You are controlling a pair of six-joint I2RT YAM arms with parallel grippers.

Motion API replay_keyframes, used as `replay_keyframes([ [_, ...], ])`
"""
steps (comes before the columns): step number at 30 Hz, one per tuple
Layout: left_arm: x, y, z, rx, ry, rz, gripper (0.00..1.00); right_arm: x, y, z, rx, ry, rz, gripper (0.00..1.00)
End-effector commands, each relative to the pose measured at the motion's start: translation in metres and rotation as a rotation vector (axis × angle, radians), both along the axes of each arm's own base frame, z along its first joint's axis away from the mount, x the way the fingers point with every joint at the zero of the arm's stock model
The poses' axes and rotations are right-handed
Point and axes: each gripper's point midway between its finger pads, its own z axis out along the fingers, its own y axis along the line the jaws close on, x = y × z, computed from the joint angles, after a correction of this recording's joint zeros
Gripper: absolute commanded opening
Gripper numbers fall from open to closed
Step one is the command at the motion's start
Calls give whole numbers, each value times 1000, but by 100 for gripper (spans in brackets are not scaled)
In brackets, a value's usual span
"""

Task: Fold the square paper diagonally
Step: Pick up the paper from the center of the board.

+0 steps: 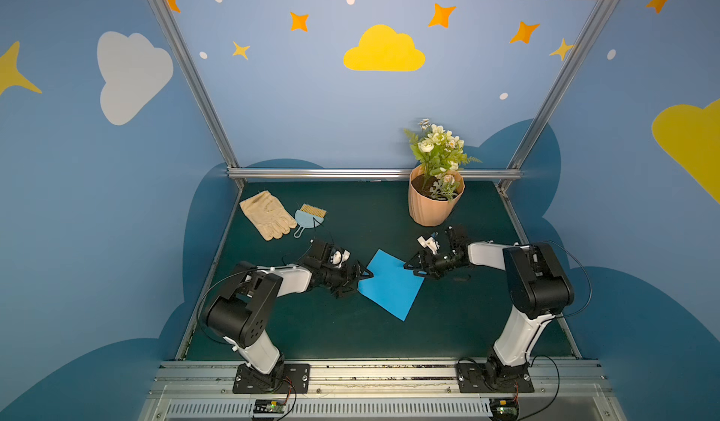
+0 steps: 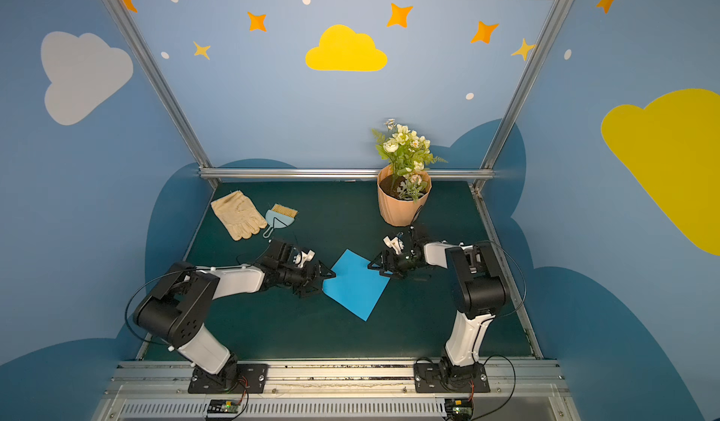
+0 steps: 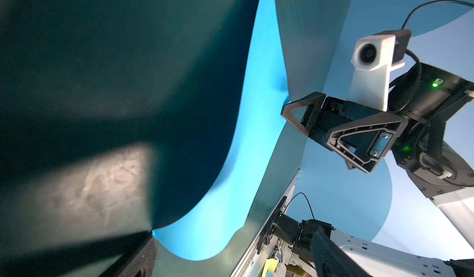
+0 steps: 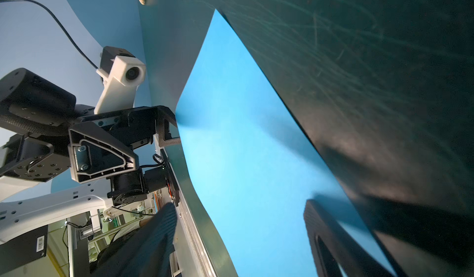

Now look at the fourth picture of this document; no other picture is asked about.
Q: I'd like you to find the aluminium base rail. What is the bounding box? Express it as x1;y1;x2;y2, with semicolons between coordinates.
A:
170;158;218;277

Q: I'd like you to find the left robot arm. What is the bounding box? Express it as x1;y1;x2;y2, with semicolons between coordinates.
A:
1;68;180;244

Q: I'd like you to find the blue square paper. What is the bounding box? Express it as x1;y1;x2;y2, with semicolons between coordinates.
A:
176;12;396;277

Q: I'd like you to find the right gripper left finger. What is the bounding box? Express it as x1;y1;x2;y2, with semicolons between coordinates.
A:
91;203;177;277

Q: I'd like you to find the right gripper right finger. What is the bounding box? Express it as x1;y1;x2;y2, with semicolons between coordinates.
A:
304;200;392;277

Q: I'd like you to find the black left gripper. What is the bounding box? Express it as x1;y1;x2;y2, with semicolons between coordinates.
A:
68;106;181;183

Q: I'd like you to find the black labelled box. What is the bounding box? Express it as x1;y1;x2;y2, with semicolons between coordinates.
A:
1;226;48;275

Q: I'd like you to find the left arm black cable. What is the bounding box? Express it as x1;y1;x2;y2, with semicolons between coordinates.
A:
0;0;99;70

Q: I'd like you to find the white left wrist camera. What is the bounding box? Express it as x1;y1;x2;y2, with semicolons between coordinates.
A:
94;46;146;115

